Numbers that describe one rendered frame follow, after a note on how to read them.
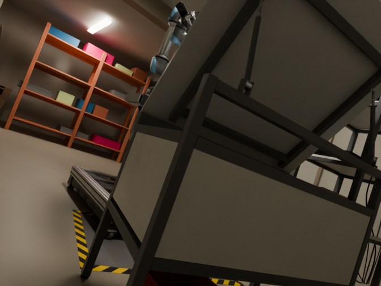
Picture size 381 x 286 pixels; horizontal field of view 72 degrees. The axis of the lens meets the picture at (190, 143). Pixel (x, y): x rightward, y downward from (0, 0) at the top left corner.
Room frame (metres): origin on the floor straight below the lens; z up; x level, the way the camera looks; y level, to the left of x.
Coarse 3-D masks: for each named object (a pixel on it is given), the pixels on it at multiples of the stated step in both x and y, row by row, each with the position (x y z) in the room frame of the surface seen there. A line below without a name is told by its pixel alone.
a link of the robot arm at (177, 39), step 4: (176, 28) 1.70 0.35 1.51; (180, 28) 1.69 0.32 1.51; (176, 32) 1.70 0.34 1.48; (180, 32) 1.70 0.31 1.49; (184, 32) 1.72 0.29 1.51; (172, 36) 1.72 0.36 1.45; (176, 36) 1.71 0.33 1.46; (180, 36) 1.71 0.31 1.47; (184, 36) 1.71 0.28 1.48; (172, 40) 1.72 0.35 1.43; (176, 40) 1.72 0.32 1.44; (180, 40) 1.73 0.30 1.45
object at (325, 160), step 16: (368, 112) 1.76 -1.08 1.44; (352, 128) 2.14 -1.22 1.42; (368, 128) 2.06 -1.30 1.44; (352, 144) 2.16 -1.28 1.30; (368, 144) 1.52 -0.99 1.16; (320, 160) 1.76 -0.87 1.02; (336, 160) 1.67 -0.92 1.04; (352, 176) 2.09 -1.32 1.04; (368, 176) 1.86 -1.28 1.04; (336, 192) 2.16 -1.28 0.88; (352, 192) 1.52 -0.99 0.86
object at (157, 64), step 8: (176, 16) 1.96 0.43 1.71; (168, 32) 1.99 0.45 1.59; (168, 40) 1.99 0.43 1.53; (160, 48) 2.02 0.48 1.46; (168, 48) 2.01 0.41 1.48; (160, 56) 1.99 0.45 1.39; (168, 56) 2.04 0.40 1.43; (152, 64) 1.99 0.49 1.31; (160, 64) 2.00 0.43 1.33; (160, 72) 2.03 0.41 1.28
